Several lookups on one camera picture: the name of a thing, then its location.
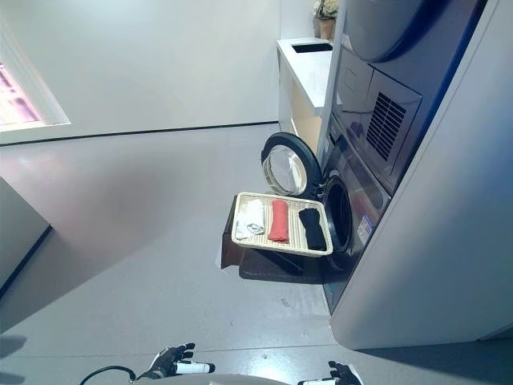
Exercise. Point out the white framed window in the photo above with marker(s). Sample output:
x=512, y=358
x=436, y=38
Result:
x=24, y=100

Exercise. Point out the red folded cloth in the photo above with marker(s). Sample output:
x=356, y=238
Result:
x=278, y=221

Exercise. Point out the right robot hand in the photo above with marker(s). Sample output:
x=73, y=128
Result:
x=340, y=373

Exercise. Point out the round washing machine door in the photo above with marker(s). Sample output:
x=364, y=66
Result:
x=289, y=168

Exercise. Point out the woven cream laundry tray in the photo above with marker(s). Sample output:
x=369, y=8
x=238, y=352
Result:
x=282, y=223

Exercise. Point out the dark brown stool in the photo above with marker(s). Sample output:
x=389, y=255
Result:
x=266, y=262

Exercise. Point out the potted flower plant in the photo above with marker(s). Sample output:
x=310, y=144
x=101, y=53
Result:
x=325, y=16

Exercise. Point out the dark grey dryer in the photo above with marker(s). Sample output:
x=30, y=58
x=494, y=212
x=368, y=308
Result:
x=384, y=72

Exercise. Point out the black folded cloth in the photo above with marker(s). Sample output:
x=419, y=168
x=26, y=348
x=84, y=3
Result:
x=313, y=229

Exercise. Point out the dark grey washing machine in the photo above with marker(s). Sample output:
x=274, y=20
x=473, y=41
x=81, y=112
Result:
x=354, y=208

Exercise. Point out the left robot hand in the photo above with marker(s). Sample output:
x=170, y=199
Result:
x=168, y=359

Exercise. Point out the white counter cabinet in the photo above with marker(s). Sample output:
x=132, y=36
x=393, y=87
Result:
x=304, y=80

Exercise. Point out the white folded cloth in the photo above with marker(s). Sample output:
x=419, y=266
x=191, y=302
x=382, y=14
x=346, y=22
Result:
x=251, y=221

